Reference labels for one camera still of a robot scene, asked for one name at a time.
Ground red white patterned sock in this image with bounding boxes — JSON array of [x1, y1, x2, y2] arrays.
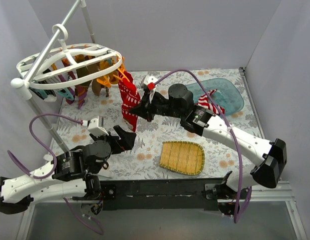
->
[[118, 71, 141, 132]]

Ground mustard yellow sock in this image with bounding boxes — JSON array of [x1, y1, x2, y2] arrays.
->
[[97, 58, 119, 88]]

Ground red white striped sock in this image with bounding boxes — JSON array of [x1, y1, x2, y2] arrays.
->
[[196, 94, 225, 115]]

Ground brown olive sock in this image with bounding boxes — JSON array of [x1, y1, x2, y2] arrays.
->
[[74, 53, 113, 98]]

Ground white round clip hanger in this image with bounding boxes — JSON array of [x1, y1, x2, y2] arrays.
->
[[11, 24, 123, 90]]

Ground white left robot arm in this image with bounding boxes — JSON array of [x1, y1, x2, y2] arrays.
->
[[0, 125, 136, 215]]

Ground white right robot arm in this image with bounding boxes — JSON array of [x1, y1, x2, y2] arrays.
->
[[129, 83, 287, 199]]

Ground purple striped sock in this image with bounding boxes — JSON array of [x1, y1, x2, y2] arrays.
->
[[75, 85, 88, 109]]

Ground woven bamboo tray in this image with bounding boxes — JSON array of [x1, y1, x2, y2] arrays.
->
[[159, 141, 205, 176]]

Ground blue transparent plastic basin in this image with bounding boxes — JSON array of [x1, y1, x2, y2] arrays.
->
[[186, 78, 244, 116]]

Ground black white striped sock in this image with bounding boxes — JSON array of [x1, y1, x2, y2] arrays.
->
[[29, 76, 59, 103]]

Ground white drying rack stand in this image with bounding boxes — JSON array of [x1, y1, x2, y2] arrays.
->
[[10, 0, 115, 179]]

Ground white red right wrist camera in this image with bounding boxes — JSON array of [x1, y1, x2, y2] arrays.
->
[[140, 75, 158, 103]]

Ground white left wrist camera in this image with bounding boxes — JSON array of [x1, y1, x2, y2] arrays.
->
[[87, 116, 109, 137]]

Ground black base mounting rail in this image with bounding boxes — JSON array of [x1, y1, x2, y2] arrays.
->
[[72, 177, 240, 212]]

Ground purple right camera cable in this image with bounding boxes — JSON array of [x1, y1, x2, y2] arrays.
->
[[154, 68, 252, 224]]

